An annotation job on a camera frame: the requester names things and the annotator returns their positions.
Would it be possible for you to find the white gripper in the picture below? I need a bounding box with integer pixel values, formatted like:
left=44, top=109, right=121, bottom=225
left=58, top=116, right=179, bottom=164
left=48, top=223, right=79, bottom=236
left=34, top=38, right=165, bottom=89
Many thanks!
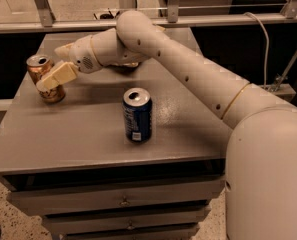
left=36, top=35, right=102, bottom=92

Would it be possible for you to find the orange soda can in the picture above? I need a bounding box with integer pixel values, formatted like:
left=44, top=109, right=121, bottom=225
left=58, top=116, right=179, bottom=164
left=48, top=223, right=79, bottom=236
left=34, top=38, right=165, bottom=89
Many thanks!
left=26, top=54, right=65, bottom=104

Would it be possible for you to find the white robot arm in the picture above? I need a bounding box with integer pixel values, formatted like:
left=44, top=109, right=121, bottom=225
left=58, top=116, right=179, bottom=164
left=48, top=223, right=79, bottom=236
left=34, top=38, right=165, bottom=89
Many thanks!
left=37, top=11, right=297, bottom=240

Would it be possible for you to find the blue soda can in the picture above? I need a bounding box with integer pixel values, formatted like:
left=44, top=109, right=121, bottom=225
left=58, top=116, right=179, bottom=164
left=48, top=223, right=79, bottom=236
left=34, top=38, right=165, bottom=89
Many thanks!
left=122, top=88, right=152, bottom=142

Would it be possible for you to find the brown chip bag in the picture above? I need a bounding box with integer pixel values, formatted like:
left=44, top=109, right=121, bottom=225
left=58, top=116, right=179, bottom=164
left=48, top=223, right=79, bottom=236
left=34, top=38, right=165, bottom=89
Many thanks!
left=117, top=25, right=166, bottom=69

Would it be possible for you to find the grey drawer cabinet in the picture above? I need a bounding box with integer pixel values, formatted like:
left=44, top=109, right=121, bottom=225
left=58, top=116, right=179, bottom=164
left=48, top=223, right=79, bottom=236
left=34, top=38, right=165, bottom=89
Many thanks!
left=0, top=27, right=249, bottom=240

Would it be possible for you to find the top grey drawer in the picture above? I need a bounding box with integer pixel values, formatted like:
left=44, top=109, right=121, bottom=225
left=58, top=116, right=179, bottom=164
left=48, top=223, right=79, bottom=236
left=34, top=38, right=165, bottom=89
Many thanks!
left=7, top=176, right=225, bottom=216

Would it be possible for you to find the grey drawer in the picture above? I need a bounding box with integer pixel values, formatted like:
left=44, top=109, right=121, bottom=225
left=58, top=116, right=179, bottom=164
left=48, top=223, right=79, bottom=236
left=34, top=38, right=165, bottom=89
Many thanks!
left=43, top=204, right=211, bottom=235
left=63, top=223, right=199, bottom=240
left=7, top=176, right=225, bottom=216

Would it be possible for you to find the middle grey drawer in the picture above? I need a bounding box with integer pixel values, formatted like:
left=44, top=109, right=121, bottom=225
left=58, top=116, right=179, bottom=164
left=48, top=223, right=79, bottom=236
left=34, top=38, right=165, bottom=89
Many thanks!
left=43, top=204, right=211, bottom=235

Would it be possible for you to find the bottom grey drawer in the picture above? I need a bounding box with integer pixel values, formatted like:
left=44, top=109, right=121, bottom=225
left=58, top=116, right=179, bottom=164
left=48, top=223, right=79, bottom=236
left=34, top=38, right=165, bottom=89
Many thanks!
left=63, top=223, right=199, bottom=240

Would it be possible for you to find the white cable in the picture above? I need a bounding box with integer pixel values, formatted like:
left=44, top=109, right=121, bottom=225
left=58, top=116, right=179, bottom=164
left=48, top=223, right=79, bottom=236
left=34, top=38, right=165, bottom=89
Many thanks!
left=243, top=11, right=270, bottom=88

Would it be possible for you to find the metal railing frame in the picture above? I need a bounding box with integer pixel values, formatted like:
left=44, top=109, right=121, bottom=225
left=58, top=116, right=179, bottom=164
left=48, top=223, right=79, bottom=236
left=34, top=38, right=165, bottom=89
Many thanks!
left=0, top=0, right=297, bottom=34

